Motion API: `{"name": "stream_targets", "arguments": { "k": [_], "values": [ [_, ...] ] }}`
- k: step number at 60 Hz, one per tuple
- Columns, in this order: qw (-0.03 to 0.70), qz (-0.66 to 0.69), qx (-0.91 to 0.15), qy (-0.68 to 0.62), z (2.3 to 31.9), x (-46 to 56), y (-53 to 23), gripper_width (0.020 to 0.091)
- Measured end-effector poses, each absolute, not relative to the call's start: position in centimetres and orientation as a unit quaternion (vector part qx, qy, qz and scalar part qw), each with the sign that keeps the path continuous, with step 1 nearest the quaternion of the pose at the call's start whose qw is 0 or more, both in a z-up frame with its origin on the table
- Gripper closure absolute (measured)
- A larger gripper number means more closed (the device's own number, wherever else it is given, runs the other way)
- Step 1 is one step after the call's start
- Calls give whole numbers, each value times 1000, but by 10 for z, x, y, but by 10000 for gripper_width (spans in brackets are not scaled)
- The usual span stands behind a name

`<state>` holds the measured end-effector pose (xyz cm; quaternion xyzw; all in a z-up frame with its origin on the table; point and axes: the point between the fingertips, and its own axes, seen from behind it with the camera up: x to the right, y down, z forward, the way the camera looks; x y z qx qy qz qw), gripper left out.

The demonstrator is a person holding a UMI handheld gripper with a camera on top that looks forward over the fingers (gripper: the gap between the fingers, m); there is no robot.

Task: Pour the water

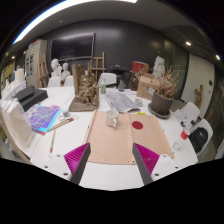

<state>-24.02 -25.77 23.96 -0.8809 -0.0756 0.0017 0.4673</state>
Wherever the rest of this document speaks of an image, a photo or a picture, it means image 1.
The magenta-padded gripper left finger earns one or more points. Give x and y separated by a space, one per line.
75 160

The long ceiling light strip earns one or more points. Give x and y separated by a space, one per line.
50 13

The brown cardboard box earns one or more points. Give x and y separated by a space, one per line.
145 86

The white plastic chair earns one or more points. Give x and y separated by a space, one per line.
54 82
203 124
69 81
190 110
108 79

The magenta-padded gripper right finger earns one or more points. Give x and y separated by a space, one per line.
148 160

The wooden mannequin figure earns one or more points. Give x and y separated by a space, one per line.
199 96

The ceiling spotlights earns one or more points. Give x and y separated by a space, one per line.
188 43

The light wooden drawing board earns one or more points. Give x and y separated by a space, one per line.
155 136
106 143

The small green-labelled white bottle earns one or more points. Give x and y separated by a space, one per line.
103 87

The white ceramic mug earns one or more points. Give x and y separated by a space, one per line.
111 116

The black flat box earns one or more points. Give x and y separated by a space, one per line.
35 99
23 93

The black backpack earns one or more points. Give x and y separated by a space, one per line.
198 139

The small yellow tag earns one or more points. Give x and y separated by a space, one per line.
141 113

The small paint jar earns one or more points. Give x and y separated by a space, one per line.
66 113

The golden brown sculpture on base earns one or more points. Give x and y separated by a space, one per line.
86 93

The white plaster bust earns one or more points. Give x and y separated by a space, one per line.
65 71
55 68

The dried plant in grey pot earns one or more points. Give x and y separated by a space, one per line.
161 103

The small white jar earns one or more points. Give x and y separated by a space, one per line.
138 102

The flat round red coaster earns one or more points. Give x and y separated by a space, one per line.
137 125

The white plaster statue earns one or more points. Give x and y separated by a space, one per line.
159 66

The white wrapped canvas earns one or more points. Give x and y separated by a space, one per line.
16 125

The red box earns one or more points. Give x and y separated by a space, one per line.
137 66

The long thin wooden stick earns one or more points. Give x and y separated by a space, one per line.
52 143

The wooden brush with red band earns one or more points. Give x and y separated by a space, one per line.
63 123

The wooden easel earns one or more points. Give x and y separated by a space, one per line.
97 68
43 71

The black wall screen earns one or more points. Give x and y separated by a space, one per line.
71 46

